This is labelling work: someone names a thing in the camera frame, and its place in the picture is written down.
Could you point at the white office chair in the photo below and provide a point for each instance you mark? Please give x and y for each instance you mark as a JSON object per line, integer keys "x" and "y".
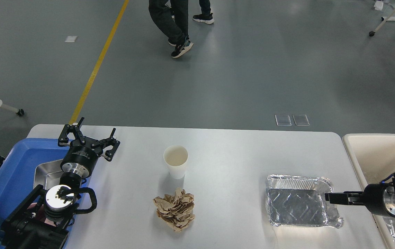
{"x": 17, "y": 111}

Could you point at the person in grey trousers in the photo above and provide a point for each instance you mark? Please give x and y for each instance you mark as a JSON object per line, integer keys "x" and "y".
{"x": 175, "y": 29}

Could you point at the right clear floor plate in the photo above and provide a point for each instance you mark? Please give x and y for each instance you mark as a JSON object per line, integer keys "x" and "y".
{"x": 301, "y": 120}

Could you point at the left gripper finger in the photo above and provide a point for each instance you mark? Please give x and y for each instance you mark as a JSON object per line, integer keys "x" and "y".
{"x": 107, "y": 147}
{"x": 74, "y": 129}

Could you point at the aluminium foil tray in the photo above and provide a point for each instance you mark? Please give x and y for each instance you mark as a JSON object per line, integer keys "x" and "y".
{"x": 300, "y": 201}

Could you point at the brown paper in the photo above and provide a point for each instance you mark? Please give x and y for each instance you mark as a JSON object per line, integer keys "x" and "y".
{"x": 176, "y": 210}

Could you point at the left clear floor plate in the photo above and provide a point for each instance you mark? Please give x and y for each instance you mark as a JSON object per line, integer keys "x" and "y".
{"x": 283, "y": 120}

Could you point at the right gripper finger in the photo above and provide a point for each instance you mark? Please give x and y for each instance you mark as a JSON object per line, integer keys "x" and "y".
{"x": 345, "y": 198}

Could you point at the white paper cup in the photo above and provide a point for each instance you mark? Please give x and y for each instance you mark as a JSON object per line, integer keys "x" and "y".
{"x": 176, "y": 158}

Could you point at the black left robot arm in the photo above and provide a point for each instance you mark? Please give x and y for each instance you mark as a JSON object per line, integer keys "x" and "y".
{"x": 61, "y": 204}

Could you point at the pink mug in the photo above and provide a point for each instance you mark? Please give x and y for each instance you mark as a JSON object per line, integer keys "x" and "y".
{"x": 38, "y": 215}

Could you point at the clear floor plate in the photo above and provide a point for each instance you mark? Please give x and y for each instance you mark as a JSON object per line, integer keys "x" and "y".
{"x": 301, "y": 120}
{"x": 283, "y": 120}

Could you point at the beige plastic bin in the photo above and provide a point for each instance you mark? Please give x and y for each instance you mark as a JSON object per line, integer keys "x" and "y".
{"x": 373, "y": 158}

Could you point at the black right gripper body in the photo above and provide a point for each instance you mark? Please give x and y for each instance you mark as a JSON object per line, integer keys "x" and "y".
{"x": 379, "y": 199}

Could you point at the stainless steel rectangular tray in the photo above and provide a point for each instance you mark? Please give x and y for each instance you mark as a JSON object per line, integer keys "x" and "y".
{"x": 48, "y": 174}

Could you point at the blue plastic tray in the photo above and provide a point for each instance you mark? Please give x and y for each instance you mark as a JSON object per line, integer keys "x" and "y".
{"x": 17, "y": 172}

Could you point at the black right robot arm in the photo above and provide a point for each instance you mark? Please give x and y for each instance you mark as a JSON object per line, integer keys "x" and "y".
{"x": 378, "y": 198}

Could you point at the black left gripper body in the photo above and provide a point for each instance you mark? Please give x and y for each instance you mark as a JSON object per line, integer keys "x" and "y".
{"x": 80, "y": 160}

